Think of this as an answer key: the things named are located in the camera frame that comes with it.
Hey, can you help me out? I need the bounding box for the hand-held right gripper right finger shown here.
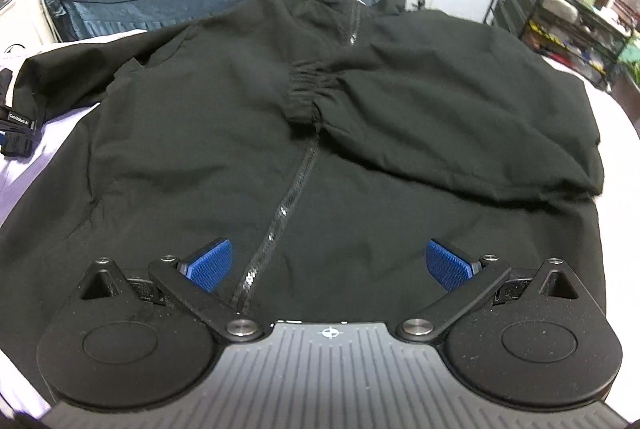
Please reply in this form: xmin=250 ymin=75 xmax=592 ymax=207
xmin=397 ymin=237 xmax=577 ymax=343

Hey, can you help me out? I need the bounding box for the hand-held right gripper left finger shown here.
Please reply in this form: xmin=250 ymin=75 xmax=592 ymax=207
xmin=80 ymin=236 xmax=266 ymax=343

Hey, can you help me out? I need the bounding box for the black metal rack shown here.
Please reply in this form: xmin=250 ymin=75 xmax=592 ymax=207
xmin=482 ymin=0 xmax=634 ymax=92

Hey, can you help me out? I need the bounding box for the black jacket with white letters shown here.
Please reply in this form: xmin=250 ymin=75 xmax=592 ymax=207
xmin=0 ymin=0 xmax=608 ymax=390

